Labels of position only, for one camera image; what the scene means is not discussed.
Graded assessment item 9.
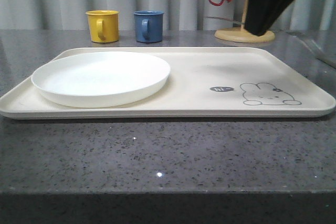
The yellow mug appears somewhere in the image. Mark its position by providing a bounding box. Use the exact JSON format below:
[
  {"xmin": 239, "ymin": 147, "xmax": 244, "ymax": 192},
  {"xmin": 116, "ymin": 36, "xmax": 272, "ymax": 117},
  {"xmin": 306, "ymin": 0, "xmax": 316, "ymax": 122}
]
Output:
[{"xmin": 86, "ymin": 10, "xmax": 119, "ymax": 44}]

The silver fork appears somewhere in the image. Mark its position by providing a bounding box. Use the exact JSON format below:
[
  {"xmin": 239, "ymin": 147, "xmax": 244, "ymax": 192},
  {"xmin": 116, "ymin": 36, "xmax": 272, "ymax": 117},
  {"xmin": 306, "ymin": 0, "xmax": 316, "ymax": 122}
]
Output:
[{"xmin": 205, "ymin": 16, "xmax": 245, "ymax": 25}]

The blue mug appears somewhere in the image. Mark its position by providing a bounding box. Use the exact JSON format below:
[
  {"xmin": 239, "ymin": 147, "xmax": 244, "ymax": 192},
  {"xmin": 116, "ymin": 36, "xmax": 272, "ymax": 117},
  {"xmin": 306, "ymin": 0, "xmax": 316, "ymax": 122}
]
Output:
[{"xmin": 134, "ymin": 10, "xmax": 164, "ymax": 43}]

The white round plate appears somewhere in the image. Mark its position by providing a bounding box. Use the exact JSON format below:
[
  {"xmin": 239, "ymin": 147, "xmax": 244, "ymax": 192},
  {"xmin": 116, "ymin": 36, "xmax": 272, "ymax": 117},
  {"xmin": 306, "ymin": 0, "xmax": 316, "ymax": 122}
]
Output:
[{"xmin": 31, "ymin": 51, "xmax": 171, "ymax": 108}]

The wooden mug tree stand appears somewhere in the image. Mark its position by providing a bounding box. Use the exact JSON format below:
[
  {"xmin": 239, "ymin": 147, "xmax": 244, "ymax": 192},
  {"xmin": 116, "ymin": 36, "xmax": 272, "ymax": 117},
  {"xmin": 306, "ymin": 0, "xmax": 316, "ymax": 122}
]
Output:
[{"xmin": 212, "ymin": 0, "xmax": 275, "ymax": 43}]

